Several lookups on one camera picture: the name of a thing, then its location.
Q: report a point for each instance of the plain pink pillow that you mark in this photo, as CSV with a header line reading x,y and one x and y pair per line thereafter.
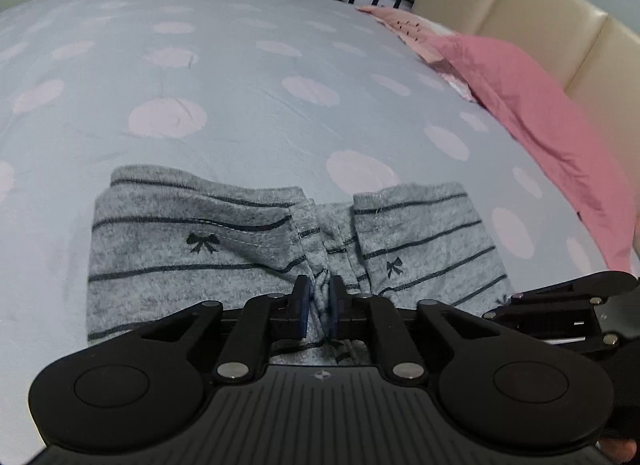
x,y
540,120

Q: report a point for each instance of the beige padded headboard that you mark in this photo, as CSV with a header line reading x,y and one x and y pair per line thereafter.
x,y
550,20

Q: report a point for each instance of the person's right hand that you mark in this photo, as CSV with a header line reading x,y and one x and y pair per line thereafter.
x,y
617,452

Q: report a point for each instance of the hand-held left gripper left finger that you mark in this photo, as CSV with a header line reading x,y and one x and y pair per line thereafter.
x,y
302,312

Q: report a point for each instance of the patterned light pink pillow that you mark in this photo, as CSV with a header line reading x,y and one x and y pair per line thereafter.
x,y
400,25

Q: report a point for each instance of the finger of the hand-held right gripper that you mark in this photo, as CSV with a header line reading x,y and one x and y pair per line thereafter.
x,y
550,322
605,287

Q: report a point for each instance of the grey striped pajama pants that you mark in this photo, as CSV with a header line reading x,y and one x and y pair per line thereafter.
x,y
200,270

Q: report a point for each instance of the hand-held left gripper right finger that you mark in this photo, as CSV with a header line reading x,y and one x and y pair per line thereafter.
x,y
334,312

